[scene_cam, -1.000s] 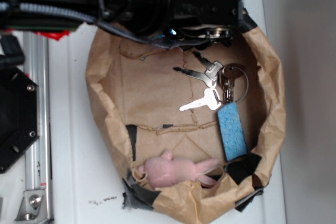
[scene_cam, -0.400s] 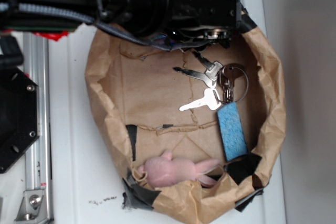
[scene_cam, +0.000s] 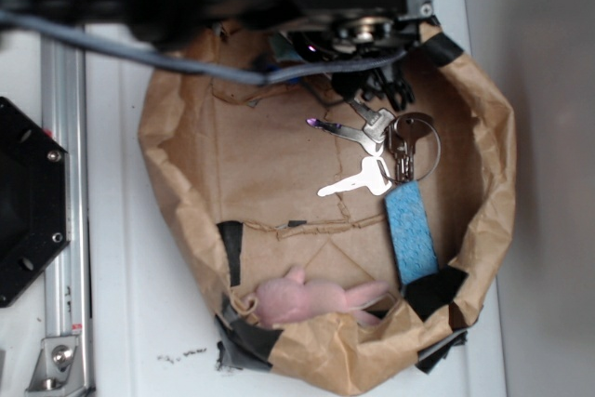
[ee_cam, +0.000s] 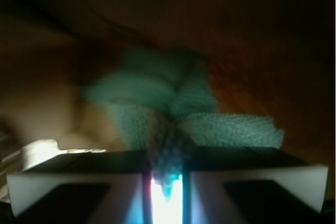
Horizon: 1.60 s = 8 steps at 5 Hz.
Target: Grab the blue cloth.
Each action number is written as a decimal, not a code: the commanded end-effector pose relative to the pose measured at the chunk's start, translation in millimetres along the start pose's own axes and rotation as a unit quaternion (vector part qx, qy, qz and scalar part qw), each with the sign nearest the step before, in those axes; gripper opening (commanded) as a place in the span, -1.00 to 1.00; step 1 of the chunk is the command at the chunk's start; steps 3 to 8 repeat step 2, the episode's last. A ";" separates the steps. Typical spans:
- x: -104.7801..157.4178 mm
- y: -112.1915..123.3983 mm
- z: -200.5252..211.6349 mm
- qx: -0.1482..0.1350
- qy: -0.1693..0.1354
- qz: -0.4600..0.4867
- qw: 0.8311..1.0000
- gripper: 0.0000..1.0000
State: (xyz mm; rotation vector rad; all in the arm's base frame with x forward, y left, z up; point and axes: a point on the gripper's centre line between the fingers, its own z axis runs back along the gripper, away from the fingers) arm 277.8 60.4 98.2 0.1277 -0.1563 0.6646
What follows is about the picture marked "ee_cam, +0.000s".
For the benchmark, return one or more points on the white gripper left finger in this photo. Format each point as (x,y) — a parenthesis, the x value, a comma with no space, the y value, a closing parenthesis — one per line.
(83,188)

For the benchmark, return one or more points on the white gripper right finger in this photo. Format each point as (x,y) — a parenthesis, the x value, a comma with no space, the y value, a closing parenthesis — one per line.
(252,185)

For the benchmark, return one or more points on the light blue terry cloth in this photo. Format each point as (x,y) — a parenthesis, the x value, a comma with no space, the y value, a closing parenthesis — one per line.
(162,102)

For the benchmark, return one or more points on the brown paper bag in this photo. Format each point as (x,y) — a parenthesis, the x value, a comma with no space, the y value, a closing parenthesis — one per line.
(267,57)

